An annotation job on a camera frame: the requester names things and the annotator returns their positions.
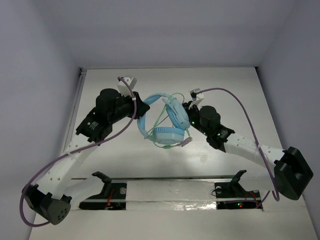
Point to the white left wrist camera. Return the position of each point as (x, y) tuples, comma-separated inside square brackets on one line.
[(126, 85)]

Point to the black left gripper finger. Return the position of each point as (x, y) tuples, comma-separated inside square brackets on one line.
[(140, 112), (141, 105)]

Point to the light blue headphones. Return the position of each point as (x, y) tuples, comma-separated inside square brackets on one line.
[(171, 129)]

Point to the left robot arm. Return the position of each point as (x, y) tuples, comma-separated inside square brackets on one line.
[(48, 196)]

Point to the aluminium side rail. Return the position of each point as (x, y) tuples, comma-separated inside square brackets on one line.
[(74, 110)]

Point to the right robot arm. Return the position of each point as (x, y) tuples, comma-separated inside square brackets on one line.
[(291, 171)]

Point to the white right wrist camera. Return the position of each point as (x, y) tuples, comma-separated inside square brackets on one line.
[(197, 97)]

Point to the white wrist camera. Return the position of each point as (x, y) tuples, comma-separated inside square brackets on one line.
[(197, 97), (126, 85)]

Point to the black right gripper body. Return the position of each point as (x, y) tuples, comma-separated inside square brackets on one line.
[(193, 117)]

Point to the white foil-taped base panel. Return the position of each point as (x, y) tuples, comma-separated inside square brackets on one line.
[(170, 195)]

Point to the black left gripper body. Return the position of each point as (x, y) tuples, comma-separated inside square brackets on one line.
[(136, 105)]

